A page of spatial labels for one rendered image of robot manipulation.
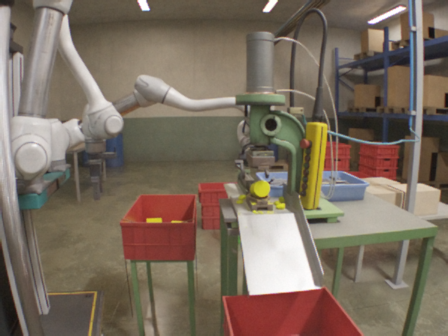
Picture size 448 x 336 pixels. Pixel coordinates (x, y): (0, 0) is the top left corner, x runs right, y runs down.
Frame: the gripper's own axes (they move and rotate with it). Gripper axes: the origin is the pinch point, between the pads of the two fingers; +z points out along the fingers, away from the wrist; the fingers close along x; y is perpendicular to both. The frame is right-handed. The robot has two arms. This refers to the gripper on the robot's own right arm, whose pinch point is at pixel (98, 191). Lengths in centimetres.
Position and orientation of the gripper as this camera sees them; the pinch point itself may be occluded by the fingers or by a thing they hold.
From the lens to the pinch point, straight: 145.1
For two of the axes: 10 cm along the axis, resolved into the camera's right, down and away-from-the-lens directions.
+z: 0.0, 9.9, 1.7
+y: -9.6, 0.5, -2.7
